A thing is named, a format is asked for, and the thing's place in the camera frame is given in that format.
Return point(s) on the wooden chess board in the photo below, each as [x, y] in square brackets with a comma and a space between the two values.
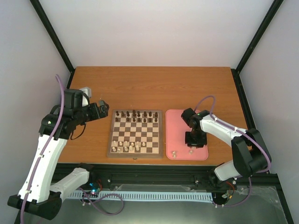
[150, 133]

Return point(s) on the black frame post right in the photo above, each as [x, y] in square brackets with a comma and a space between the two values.
[276, 4]

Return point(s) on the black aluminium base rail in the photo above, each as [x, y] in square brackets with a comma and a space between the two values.
[192, 176]

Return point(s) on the pink plastic tray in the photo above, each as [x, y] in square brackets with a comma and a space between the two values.
[175, 129]

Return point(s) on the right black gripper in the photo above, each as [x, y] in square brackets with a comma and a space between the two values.
[191, 143]

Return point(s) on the light blue cable duct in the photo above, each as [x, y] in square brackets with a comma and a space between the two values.
[145, 196]

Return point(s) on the black frame post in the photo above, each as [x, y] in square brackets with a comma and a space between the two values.
[276, 4]
[51, 32]

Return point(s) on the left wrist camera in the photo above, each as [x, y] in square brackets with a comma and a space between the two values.
[77, 98]

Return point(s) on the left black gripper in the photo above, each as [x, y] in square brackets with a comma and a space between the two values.
[104, 111]

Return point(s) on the black frame post left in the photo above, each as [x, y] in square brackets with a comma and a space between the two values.
[51, 32]

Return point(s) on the dark chess pieces row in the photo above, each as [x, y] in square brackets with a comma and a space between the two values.
[144, 116]

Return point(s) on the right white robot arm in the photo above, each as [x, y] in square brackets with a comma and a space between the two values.
[250, 154]

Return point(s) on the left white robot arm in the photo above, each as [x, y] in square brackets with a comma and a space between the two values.
[38, 196]

